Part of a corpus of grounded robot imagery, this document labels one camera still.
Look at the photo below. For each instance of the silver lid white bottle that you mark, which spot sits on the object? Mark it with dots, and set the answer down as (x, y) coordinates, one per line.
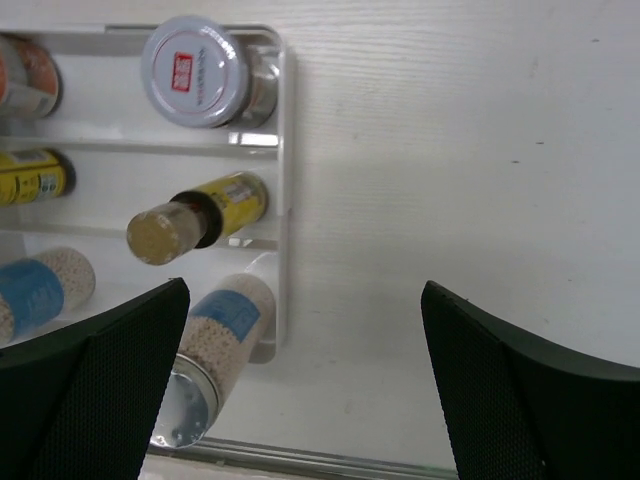
(37, 289)

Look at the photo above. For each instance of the yellow label bottle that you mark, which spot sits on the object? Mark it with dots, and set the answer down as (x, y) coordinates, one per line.
(197, 218)
(34, 175)

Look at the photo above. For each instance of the brown spice jar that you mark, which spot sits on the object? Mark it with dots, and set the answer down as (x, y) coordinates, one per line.
(30, 82)
(199, 74)

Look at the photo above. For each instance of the silver lid blue bottle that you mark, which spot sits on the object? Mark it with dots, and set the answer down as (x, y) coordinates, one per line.
(221, 333)

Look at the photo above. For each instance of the white tiered tray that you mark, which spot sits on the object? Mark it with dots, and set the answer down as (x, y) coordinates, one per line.
(128, 158)

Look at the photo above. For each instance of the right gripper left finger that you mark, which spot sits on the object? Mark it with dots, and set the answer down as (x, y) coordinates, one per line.
(81, 402)

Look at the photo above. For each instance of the aluminium frame rail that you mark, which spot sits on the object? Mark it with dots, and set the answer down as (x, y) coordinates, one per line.
(315, 465)

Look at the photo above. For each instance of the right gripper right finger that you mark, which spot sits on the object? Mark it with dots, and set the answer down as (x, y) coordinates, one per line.
(518, 406)

